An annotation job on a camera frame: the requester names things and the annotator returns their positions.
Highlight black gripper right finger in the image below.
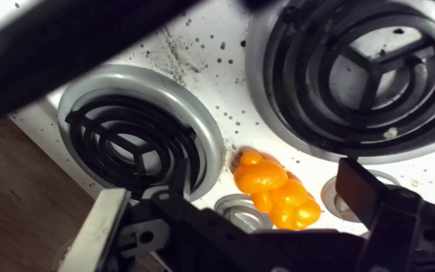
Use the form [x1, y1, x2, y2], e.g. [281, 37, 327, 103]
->
[334, 156, 425, 239]

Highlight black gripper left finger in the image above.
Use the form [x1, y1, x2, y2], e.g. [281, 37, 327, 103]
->
[166, 157, 191, 206]

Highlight orange toy bell pepper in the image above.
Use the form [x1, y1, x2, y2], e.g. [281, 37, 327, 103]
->
[230, 147, 323, 233]

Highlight grey stove knob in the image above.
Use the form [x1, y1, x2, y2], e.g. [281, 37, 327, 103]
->
[213, 194, 275, 235]
[320, 170, 404, 224]

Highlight black coil stove burner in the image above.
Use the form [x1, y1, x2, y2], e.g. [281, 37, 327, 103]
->
[56, 62, 227, 203]
[245, 0, 435, 165]

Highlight toy kitchen play set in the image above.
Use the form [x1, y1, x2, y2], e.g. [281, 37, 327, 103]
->
[0, 0, 435, 272]

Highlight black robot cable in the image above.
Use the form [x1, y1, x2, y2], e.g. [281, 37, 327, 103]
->
[0, 0, 290, 127]

